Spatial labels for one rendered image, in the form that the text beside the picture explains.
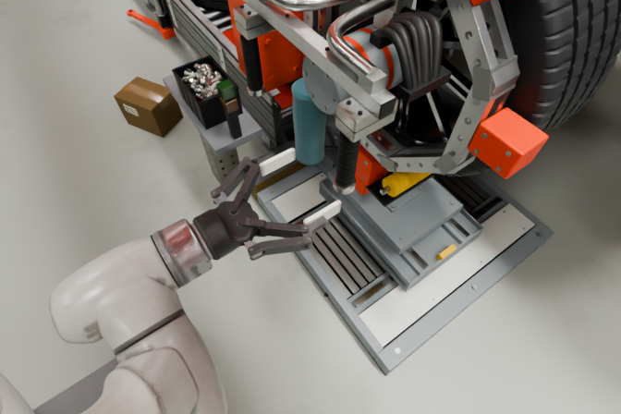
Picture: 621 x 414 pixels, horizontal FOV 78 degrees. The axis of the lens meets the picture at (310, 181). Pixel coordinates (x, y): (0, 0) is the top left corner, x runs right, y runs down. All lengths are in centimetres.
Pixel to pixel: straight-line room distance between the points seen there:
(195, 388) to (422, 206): 103
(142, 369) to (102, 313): 9
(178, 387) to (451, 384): 103
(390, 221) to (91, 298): 99
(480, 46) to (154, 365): 64
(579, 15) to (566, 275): 116
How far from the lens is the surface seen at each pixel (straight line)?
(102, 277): 58
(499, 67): 69
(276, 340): 141
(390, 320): 136
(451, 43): 86
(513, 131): 74
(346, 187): 73
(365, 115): 60
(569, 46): 76
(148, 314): 57
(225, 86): 112
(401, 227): 134
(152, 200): 176
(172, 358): 56
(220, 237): 59
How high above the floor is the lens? 136
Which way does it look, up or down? 53 degrees down
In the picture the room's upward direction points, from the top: straight up
